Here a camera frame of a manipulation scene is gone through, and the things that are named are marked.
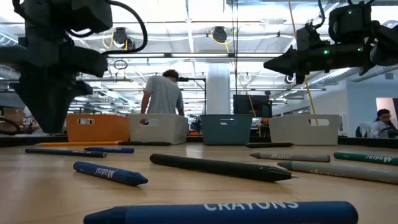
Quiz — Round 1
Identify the white column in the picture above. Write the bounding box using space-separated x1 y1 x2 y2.
206 63 231 115

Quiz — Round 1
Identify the yellow cable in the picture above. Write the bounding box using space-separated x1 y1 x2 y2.
287 0 318 126

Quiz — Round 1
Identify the black ceiling light rail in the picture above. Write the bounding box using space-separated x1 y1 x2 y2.
96 52 284 60

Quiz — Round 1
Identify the orange pencil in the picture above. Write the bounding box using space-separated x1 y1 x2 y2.
39 140 124 147

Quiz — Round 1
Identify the large black pen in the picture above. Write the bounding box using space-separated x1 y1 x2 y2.
149 153 299 184

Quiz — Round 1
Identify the black ceiling cable reel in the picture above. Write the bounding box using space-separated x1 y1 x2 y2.
112 27 137 53
212 26 228 44

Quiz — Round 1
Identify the black pencil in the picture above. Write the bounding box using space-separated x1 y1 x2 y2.
24 147 108 159

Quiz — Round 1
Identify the grey crayon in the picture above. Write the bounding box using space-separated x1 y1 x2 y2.
249 151 331 163
277 161 398 185

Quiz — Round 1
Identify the orange plastic bin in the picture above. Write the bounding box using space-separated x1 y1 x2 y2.
66 113 131 143

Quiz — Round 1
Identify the teal plastic bin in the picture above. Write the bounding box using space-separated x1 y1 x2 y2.
200 113 254 146

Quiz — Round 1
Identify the cardboard box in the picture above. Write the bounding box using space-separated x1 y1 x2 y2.
1 107 24 125

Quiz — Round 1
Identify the green crayon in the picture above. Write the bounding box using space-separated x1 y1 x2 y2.
333 151 398 167

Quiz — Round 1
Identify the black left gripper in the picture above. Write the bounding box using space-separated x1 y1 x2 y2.
0 43 109 134

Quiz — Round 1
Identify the black aluminium table frame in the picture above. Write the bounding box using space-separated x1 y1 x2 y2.
0 134 398 149

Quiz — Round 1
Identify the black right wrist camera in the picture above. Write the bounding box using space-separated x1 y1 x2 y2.
328 2 373 44

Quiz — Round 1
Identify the person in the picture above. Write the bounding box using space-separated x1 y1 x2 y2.
139 68 186 125
369 108 398 139

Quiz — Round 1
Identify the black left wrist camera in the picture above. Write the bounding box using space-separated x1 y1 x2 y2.
70 0 113 34

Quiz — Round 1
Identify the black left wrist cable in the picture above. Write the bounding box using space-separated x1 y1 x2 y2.
67 0 149 56

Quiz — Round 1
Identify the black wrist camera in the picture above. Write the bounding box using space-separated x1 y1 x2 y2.
328 2 373 44
70 0 113 34

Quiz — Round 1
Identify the blue crayon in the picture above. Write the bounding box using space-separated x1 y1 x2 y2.
83 146 136 154
73 161 149 187
83 200 359 224

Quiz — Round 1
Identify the light grey plastic bin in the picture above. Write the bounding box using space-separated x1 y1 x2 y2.
268 113 341 146
129 113 189 146

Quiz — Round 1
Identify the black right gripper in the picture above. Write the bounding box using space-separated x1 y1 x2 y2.
264 23 376 85

